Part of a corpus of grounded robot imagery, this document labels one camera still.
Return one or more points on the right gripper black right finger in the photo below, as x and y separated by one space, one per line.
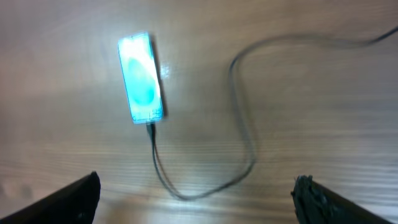
316 204

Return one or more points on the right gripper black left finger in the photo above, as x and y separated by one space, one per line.
73 204

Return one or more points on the blue smartphone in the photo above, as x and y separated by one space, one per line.
141 79

